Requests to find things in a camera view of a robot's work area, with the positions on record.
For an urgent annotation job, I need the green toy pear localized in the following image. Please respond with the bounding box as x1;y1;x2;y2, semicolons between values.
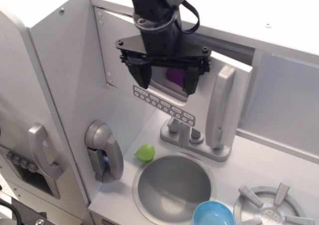
134;144;156;161

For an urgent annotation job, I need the grey toy stove burner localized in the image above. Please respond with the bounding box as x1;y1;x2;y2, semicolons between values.
233;183;316;225

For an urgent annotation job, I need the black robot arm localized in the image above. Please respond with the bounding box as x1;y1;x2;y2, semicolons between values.
116;0;211;95

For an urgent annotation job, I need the white toy microwave door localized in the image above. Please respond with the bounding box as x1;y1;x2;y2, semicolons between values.
95;8;253;162

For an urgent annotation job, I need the grey toy faucet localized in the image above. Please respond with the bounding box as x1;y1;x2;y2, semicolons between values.
160;118;232;162

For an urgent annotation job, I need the grey ice dispenser panel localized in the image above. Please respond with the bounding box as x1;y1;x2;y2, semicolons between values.
0;146;60;199

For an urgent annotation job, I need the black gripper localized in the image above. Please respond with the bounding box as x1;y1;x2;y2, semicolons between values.
115;25;211;95

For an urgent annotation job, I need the blue plastic bowl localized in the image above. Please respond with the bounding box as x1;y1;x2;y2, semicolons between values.
192;201;235;225

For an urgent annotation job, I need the black braided cable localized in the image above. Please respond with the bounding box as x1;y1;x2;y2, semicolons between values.
0;199;23;225

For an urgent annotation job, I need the white toy kitchen cabinet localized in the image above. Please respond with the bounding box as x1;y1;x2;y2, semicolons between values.
0;0;319;225

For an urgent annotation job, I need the grey toy sink basin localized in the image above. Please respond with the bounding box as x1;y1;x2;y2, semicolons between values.
132;152;217;225

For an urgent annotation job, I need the grey toy wall phone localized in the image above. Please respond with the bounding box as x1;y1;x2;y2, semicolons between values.
85;120;124;184

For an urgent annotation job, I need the grey fridge door handle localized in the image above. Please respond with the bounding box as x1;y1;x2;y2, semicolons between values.
28;123;63;180

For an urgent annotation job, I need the purple toy eggplant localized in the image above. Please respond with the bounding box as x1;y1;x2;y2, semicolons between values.
165;68;184;87

